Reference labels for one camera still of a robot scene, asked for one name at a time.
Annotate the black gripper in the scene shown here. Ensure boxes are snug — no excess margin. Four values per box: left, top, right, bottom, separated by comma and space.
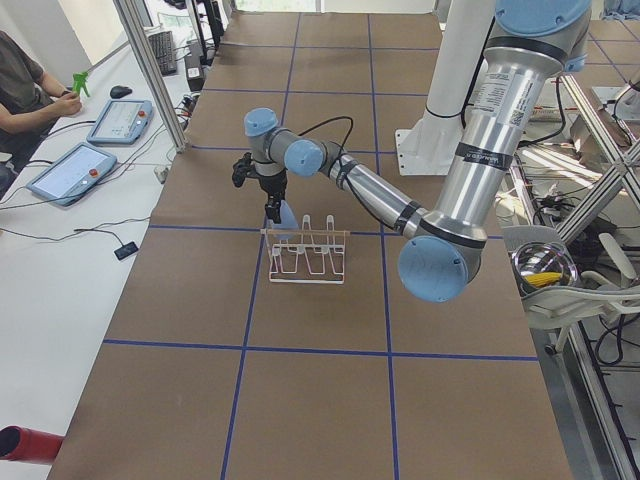
258, 170, 287, 224

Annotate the light blue plastic cup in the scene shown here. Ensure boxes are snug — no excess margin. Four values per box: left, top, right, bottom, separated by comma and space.
269, 200, 299, 241

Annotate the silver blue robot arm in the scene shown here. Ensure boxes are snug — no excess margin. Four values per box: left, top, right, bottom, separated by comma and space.
232, 1, 591, 302

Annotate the small black puck device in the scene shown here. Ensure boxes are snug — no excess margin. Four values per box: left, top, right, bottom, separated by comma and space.
114, 242, 139, 261

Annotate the far blue teach pendant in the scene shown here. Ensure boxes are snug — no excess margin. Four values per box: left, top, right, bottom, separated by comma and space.
86, 99, 153, 146

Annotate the blue teach pendant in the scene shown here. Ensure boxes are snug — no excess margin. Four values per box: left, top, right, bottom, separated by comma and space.
26, 142, 117, 206
86, 99, 153, 146

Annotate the black computer mouse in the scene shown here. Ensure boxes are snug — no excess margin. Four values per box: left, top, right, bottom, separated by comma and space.
109, 85, 132, 99

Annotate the black keyboard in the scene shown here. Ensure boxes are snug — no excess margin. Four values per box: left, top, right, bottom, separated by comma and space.
147, 31, 177, 76

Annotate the near blue teach pendant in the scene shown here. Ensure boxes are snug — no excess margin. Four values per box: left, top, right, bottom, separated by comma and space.
26, 142, 117, 206

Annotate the green plastic toy figure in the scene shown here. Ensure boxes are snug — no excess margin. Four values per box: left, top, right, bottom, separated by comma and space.
72, 71, 90, 97

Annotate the steel bowl with corn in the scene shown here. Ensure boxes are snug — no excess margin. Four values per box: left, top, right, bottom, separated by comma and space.
511, 242, 579, 296

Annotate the seated person in dark shirt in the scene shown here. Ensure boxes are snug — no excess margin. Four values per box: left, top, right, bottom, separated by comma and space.
1, 32, 82, 174

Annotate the red cylinder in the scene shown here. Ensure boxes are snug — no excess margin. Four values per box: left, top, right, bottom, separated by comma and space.
1, 426, 64, 465

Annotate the white wire cup holder rack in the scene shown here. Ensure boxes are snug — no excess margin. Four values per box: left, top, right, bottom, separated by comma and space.
261, 215, 351, 285

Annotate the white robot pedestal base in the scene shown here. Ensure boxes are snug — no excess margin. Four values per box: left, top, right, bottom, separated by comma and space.
395, 0, 496, 176

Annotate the aluminium frame post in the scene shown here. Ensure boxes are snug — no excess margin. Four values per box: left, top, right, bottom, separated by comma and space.
113, 0, 187, 153

